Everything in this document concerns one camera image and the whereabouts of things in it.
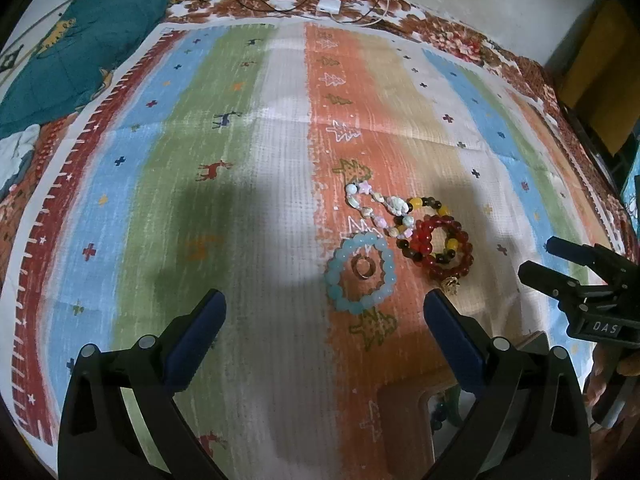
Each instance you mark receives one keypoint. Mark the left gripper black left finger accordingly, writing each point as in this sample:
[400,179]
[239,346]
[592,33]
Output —
[97,439]

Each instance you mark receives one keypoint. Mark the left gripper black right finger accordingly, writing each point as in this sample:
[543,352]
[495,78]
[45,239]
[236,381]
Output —
[528,420]

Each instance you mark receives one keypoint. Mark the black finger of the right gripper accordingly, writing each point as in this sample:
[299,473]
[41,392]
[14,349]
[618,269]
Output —
[575,252]
[553,284]

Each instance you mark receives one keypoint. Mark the green jade bangle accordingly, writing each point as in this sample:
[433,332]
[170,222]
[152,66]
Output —
[452,403]

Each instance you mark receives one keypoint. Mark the small gold charm pendant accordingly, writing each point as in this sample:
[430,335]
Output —
[451,285]

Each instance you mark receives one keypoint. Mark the silver metal tin box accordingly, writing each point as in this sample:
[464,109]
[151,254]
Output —
[419,417]

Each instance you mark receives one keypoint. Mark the mustard yellow hanging cloth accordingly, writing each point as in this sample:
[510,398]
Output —
[602,84]

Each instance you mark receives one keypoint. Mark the colourful striped cloth mat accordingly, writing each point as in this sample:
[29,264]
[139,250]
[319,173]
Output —
[280,229]

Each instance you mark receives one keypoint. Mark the white crumpled cloth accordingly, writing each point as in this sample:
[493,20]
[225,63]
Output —
[17,151]

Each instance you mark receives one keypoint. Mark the teal pillow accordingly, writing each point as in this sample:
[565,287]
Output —
[70,65]

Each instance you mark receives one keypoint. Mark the white charger adapter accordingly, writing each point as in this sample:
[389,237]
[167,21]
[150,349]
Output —
[329,6]

